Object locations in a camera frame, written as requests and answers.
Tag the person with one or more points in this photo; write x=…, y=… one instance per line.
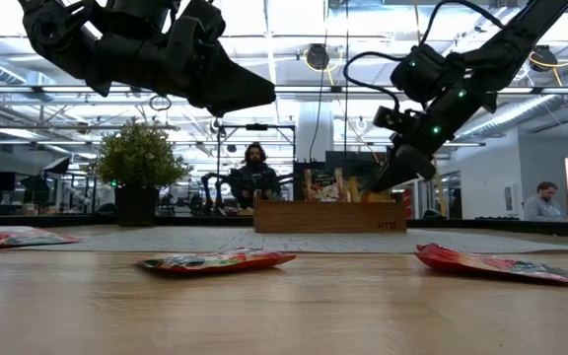
x=543, y=207
x=257, y=177

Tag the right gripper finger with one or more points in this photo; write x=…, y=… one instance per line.
x=390, y=178

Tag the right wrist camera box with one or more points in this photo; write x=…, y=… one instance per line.
x=393, y=118

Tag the green potted artificial plant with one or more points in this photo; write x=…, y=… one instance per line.
x=138, y=158

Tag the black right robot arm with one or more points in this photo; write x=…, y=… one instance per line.
x=501, y=44

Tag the brown vanilla tea bag sachet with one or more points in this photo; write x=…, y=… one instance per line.
x=323, y=185

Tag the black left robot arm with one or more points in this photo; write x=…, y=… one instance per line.
x=67, y=39

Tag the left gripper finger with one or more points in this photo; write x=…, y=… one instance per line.
x=230, y=89

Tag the red object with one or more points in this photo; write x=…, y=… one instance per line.
x=408, y=204

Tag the wooden compartment tray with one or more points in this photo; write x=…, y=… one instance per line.
x=323, y=219

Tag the red strawberry tea bag sachet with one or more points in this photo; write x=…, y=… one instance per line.
x=244, y=261
x=461, y=261
x=22, y=236

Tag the black metal frame stand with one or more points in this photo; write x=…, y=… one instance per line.
x=257, y=126

